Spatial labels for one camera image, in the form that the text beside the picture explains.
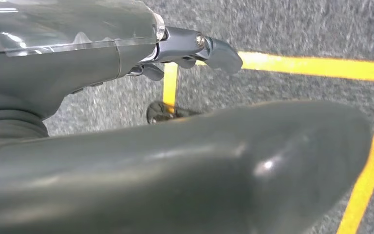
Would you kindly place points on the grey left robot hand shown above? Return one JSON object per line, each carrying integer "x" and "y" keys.
{"x": 174, "y": 177}

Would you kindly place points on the black round floor object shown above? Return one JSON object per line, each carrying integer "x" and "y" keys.
{"x": 156, "y": 113}

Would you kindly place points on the yellow floor tape square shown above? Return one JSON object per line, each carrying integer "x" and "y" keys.
{"x": 303, "y": 64}

